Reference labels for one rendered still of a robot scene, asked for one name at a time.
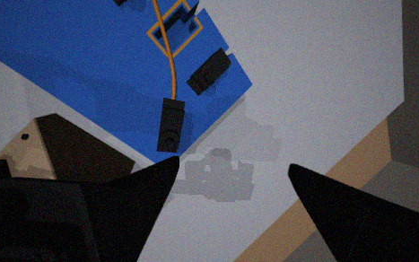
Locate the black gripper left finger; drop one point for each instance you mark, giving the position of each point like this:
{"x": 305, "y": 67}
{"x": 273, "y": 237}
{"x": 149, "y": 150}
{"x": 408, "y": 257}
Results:
{"x": 116, "y": 217}

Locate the blue flat deck plate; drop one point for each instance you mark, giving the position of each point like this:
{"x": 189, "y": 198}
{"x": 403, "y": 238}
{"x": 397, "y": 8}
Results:
{"x": 107, "y": 60}

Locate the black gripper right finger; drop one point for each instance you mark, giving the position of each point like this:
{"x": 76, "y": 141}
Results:
{"x": 356, "y": 226}

